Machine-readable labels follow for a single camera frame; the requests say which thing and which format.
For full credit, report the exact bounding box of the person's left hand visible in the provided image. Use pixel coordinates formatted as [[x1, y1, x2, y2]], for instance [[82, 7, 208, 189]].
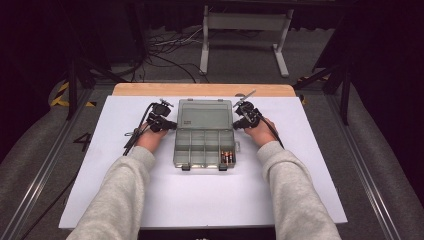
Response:
[[134, 122, 170, 155]]

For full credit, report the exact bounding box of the thin black floor cable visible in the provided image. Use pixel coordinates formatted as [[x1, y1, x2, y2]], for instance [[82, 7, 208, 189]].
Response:
[[18, 171, 83, 240]]

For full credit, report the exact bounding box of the white metal desk frame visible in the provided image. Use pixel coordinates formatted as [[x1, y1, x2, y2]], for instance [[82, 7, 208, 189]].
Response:
[[199, 4, 295, 79]]

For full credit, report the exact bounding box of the white table cover sheet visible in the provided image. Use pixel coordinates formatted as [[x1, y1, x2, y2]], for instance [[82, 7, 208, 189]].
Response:
[[59, 95, 348, 230]]

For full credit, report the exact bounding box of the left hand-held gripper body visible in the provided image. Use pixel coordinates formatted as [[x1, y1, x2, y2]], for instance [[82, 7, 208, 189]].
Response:
[[146, 98, 175, 133]]

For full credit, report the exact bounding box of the hand-held gripper black cable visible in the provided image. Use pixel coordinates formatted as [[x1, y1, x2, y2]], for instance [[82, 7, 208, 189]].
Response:
[[122, 102, 158, 157], [256, 111, 285, 150]]

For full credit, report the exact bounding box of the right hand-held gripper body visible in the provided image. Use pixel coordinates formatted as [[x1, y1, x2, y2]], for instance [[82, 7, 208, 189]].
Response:
[[232, 88, 265, 130]]

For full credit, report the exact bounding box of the yellow and black floor tape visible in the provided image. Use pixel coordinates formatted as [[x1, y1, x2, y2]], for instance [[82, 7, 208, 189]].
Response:
[[49, 81, 98, 108]]

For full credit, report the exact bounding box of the left hand-held gripper black cable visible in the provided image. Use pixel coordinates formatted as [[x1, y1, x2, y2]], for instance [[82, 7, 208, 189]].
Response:
[[122, 102, 158, 157]]

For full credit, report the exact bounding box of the grey transparent compartment storage box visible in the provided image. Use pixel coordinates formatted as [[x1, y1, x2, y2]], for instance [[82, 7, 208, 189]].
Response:
[[172, 98, 241, 172]]

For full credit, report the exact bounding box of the black metal stand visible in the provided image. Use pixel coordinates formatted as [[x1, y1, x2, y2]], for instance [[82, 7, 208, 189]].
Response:
[[64, 56, 129, 121], [293, 63, 351, 126]]

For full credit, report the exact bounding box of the person's right hand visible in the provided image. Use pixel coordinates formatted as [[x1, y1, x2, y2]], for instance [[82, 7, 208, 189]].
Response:
[[243, 117, 278, 149]]

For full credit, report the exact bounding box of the black and orange battery pack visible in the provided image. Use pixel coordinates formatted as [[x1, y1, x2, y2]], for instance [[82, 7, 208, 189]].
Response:
[[220, 150, 234, 165]]

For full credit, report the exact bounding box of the aluminium floor rail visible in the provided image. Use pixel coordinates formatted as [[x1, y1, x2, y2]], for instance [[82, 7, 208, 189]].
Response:
[[324, 93, 406, 240], [0, 86, 96, 240]]

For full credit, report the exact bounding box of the tangle of floor cables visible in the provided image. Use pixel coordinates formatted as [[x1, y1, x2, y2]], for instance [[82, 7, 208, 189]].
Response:
[[131, 26, 211, 84]]

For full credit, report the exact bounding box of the right hand-held gripper black cable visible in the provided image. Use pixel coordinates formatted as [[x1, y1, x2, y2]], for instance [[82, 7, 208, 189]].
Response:
[[256, 111, 285, 150]]

